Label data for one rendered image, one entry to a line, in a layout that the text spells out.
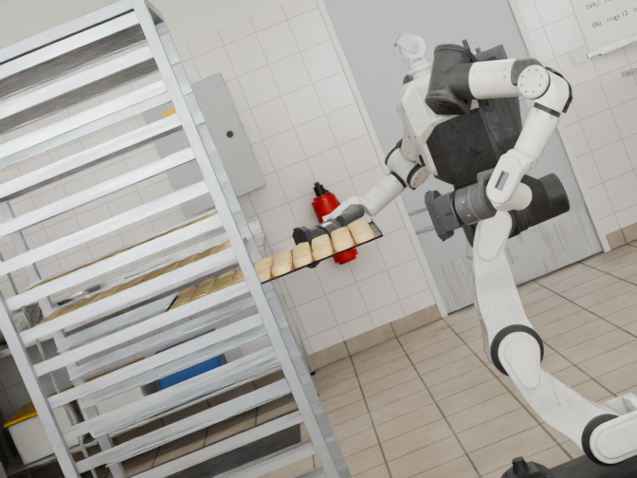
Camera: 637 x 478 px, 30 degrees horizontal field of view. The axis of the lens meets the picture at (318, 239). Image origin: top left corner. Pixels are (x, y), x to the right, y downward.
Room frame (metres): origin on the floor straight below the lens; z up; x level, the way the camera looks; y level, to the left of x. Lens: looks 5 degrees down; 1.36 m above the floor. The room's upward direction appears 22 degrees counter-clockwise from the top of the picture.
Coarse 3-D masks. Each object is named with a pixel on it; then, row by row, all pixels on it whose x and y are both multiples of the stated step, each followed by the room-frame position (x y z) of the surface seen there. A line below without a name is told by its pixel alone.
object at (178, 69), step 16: (176, 64) 3.40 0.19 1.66; (192, 96) 3.40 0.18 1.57; (192, 112) 3.40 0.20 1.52; (208, 128) 3.40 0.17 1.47; (224, 192) 3.40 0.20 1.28; (240, 224) 3.40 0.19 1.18; (256, 256) 3.40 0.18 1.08; (272, 304) 3.40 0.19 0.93; (288, 336) 3.40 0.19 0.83; (304, 368) 3.40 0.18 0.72; (320, 416) 3.40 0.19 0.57; (336, 448) 3.40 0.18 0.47
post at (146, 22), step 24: (144, 0) 2.97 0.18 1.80; (144, 24) 2.95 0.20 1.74; (168, 72) 2.95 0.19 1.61; (192, 120) 2.95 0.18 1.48; (192, 144) 2.95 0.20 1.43; (216, 192) 2.95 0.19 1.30; (240, 240) 2.95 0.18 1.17; (240, 264) 2.95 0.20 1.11; (264, 312) 2.95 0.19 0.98; (288, 360) 2.95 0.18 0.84; (288, 384) 2.95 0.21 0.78; (312, 432) 2.95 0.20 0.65
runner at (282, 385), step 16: (272, 384) 2.98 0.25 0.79; (240, 400) 2.98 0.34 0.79; (256, 400) 2.98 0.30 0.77; (192, 416) 2.98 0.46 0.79; (208, 416) 2.98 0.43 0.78; (160, 432) 2.98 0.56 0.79; (176, 432) 2.98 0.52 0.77; (112, 448) 2.98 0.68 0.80; (128, 448) 2.98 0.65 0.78; (80, 464) 2.98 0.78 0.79; (96, 464) 2.98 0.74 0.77
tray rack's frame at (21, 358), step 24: (120, 0) 2.95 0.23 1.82; (72, 24) 2.95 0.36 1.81; (96, 24) 2.96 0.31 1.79; (24, 48) 2.95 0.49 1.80; (24, 240) 3.42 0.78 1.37; (0, 312) 2.95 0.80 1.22; (24, 312) 3.18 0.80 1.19; (24, 360) 2.95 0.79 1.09; (48, 408) 2.96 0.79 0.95; (96, 408) 3.42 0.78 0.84; (48, 432) 2.95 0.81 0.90
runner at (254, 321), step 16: (256, 320) 2.98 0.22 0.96; (208, 336) 2.98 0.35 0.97; (224, 336) 2.98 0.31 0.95; (176, 352) 2.98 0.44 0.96; (192, 352) 2.98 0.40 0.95; (128, 368) 2.98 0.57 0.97; (144, 368) 2.98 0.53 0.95; (96, 384) 2.98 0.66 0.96; (112, 384) 2.98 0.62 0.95; (48, 400) 2.98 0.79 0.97; (64, 400) 2.98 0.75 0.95
